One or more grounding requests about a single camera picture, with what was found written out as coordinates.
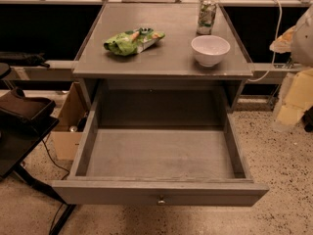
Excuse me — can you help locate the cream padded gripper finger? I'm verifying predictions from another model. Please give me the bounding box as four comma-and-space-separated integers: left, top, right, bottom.
269, 26, 295, 54

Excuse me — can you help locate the green rice chip bag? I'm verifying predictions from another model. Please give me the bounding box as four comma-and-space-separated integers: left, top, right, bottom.
104, 27, 165, 56

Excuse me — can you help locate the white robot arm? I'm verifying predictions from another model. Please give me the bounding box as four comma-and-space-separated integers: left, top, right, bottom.
269, 5, 313, 67

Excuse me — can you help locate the grey cabinet with top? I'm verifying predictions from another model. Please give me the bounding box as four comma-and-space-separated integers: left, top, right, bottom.
71, 2, 254, 114

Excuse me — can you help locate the open grey top drawer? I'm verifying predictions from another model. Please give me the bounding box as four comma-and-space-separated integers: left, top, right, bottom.
52, 81, 270, 208

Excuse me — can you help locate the round metal drawer knob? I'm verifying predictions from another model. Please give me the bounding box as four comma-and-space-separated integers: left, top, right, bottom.
157, 195, 166, 206

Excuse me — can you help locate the white ceramic bowl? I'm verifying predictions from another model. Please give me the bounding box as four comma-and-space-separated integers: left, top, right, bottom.
191, 35, 231, 67

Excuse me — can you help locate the cardboard box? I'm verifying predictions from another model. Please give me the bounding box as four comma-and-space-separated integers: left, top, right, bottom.
51, 82, 87, 161

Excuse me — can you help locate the black stand with tray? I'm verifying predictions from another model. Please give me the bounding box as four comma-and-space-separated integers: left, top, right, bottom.
0, 62, 77, 235

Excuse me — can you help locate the white cable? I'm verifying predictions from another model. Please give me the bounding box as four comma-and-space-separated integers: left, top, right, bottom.
247, 0, 284, 83

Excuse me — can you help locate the black cloth on rail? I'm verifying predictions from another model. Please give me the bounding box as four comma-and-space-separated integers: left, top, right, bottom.
0, 52, 50, 68

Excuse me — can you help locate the black cable on floor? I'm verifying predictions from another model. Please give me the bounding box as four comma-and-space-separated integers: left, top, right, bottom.
41, 137, 71, 235

